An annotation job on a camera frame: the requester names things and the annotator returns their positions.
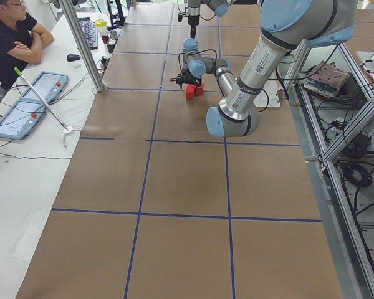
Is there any metal cylinder cup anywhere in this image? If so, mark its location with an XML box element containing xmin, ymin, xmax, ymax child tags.
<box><xmin>108</xmin><ymin>30</ymin><xmax>118</xmax><ymax>40</ymax></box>

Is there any seated person black shirt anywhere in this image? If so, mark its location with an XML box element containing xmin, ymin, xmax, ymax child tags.
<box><xmin>0</xmin><ymin>1</ymin><xmax>54</xmax><ymax>90</ymax></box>

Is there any teach pendant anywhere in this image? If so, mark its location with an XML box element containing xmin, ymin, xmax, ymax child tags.
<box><xmin>0</xmin><ymin>98</ymin><xmax>46</xmax><ymax>140</ymax></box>
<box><xmin>18</xmin><ymin>71</ymin><xmax>69</xmax><ymax>104</ymax></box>

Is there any yellow lid cup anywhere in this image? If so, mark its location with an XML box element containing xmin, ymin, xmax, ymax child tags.
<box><xmin>95</xmin><ymin>19</ymin><xmax>108</xmax><ymax>38</ymax></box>

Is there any black computer mouse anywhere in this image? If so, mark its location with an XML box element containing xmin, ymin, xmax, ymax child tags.
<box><xmin>66</xmin><ymin>54</ymin><xmax>81</xmax><ymax>62</ymax></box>

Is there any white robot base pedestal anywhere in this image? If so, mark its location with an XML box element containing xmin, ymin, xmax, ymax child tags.
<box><xmin>254</xmin><ymin>80</ymin><xmax>281</xmax><ymax>109</ymax></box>

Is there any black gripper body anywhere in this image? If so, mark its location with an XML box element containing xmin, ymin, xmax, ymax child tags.
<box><xmin>176</xmin><ymin>70</ymin><xmax>202</xmax><ymax>87</ymax></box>
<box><xmin>178</xmin><ymin>4</ymin><xmax>199</xmax><ymax>27</ymax></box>

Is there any lower teach pendant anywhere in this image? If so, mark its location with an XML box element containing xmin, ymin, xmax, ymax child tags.
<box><xmin>0</xmin><ymin>98</ymin><xmax>46</xmax><ymax>140</ymax></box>

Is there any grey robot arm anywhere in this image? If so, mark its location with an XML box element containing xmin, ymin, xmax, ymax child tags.
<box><xmin>174</xmin><ymin>1</ymin><xmax>357</xmax><ymax>138</ymax></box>
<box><xmin>176</xmin><ymin>0</ymin><xmax>235</xmax><ymax>38</ymax></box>

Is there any stack of books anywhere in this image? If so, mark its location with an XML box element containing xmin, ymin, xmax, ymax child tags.
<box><xmin>303</xmin><ymin>60</ymin><xmax>350</xmax><ymax>98</ymax></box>

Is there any aluminium frame post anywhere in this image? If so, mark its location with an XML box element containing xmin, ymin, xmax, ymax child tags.
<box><xmin>59</xmin><ymin>0</ymin><xmax>104</xmax><ymax>92</ymax></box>

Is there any grabber reach stick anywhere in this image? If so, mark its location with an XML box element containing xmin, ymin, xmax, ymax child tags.
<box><xmin>13</xmin><ymin>67</ymin><xmax>81</xmax><ymax>149</ymax></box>

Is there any black keyboard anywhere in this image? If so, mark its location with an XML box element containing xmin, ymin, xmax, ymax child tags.
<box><xmin>78</xmin><ymin>17</ymin><xmax>98</xmax><ymax>50</ymax></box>

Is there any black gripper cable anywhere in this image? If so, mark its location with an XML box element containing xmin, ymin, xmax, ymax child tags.
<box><xmin>177</xmin><ymin>49</ymin><xmax>221</xmax><ymax>75</ymax></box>

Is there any upper teach pendant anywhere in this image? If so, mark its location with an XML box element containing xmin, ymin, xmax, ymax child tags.
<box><xmin>18</xmin><ymin>71</ymin><xmax>69</xmax><ymax>104</ymax></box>

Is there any red block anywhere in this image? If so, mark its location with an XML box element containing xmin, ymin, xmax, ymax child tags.
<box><xmin>186</xmin><ymin>84</ymin><xmax>196</xmax><ymax>92</ymax></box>
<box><xmin>185</xmin><ymin>91</ymin><xmax>195</xmax><ymax>100</ymax></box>

